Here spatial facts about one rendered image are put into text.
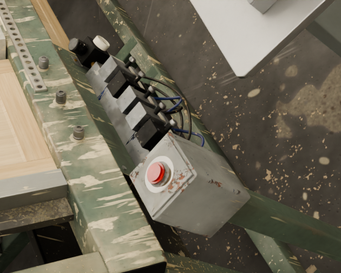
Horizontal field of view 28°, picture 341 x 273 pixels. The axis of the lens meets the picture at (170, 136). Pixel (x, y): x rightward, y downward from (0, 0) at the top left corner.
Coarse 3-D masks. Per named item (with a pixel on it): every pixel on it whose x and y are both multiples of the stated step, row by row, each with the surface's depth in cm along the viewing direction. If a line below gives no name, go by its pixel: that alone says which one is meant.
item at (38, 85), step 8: (0, 0) 188; (0, 8) 185; (0, 16) 183; (8, 16) 183; (8, 24) 180; (8, 32) 177; (16, 32) 177; (16, 48) 172; (24, 48) 173; (24, 56) 171; (24, 64) 168; (32, 64) 168; (32, 72) 166; (32, 80) 163; (40, 80) 164; (40, 88) 161
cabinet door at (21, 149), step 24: (0, 72) 170; (0, 96) 163; (24, 96) 164; (0, 120) 157; (24, 120) 158; (0, 144) 151; (24, 144) 152; (0, 168) 145; (24, 168) 146; (48, 168) 147
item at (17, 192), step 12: (60, 168) 145; (0, 180) 139; (12, 180) 140; (24, 180) 140; (36, 180) 141; (48, 180) 141; (60, 180) 142; (0, 192) 137; (12, 192) 137; (24, 192) 138; (36, 192) 139; (48, 192) 141; (60, 192) 142; (0, 204) 137; (12, 204) 139; (24, 204) 140
